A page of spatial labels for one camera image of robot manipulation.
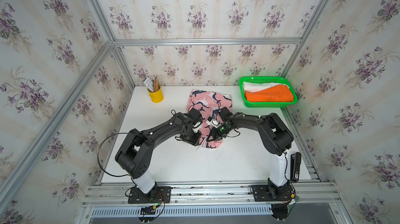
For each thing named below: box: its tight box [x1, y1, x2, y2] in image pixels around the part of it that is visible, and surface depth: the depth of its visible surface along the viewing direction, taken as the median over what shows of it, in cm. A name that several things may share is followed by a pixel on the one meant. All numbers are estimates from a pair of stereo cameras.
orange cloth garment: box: [244, 84, 294, 103], surface depth 105 cm
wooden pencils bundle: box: [151, 75, 159, 92], surface depth 106 cm
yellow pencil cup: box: [146, 83, 164, 104], surface depth 107 cm
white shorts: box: [242, 81, 290, 93], surface depth 113 cm
